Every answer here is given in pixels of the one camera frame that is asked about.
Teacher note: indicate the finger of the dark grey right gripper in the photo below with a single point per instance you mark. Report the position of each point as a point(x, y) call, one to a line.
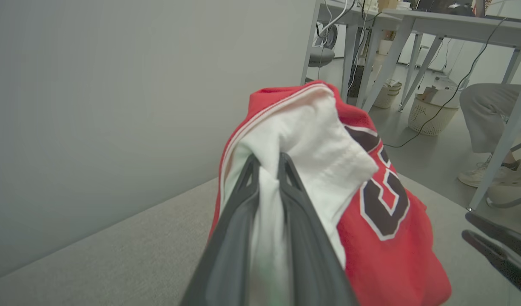
point(511, 240)
point(511, 267)

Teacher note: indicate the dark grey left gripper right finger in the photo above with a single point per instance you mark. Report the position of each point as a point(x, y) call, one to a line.
point(311, 263)

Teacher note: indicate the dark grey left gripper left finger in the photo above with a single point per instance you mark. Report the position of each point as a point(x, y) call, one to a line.
point(230, 255)

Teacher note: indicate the red and white basketball jersey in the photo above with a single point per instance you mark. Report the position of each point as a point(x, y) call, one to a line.
point(383, 255)

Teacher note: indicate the white chair base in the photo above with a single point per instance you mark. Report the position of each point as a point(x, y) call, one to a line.
point(509, 197)

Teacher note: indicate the beige sneaker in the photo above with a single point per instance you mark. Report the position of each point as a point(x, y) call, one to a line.
point(477, 175)

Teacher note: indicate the person's leg in grey trousers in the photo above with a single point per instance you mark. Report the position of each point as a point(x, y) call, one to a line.
point(483, 110)

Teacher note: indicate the large white perforated basket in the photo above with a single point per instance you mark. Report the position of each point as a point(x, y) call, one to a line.
point(430, 119)

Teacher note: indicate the grey office chair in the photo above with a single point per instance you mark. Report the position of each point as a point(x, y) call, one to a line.
point(322, 55)

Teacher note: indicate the white desk with slanted legs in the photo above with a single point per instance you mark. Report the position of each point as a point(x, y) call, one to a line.
point(350, 42)

